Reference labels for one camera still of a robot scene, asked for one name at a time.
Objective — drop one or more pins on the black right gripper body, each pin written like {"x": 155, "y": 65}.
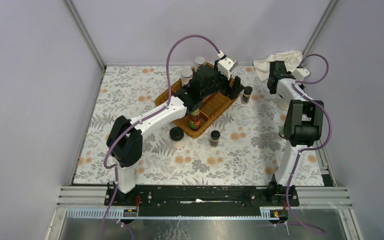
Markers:
{"x": 289, "y": 73}

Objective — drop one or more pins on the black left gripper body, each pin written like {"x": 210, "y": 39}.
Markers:
{"x": 224, "y": 84}

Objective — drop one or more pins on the silver lid white grain jar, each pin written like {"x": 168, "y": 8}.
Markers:
{"x": 198, "y": 62}

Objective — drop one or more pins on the silver lid jar blue label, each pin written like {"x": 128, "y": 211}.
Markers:
{"x": 186, "y": 75}

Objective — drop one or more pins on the red sauce bottle yellow cap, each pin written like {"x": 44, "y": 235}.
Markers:
{"x": 195, "y": 119}

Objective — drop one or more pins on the white jar wide black lid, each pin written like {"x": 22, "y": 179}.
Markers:
{"x": 177, "y": 137}

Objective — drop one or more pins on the white bottle black cap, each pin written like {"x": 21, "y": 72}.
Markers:
{"x": 284, "y": 104}

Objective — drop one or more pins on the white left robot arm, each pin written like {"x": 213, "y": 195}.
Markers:
{"x": 125, "y": 141}

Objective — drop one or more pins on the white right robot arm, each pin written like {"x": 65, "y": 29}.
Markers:
{"x": 302, "y": 126}

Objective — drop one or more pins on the small dark pepper jar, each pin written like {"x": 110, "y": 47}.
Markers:
{"x": 247, "y": 91}

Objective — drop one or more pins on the small pepper jar black cap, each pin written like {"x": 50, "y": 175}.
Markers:
{"x": 214, "y": 138}

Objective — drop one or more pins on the floral patterned table mat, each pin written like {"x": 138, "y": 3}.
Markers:
{"x": 249, "y": 150}

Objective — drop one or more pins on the green sauce bottle yellow cap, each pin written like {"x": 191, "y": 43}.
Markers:
{"x": 281, "y": 133}

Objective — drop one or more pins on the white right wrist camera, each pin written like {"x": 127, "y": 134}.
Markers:
{"x": 300, "y": 73}

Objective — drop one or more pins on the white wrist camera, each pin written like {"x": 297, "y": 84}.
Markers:
{"x": 226, "y": 65}
{"x": 300, "y": 73}

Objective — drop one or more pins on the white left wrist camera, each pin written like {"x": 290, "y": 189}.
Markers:
{"x": 226, "y": 65}

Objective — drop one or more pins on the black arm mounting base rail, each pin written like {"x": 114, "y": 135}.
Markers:
{"x": 202, "y": 201}

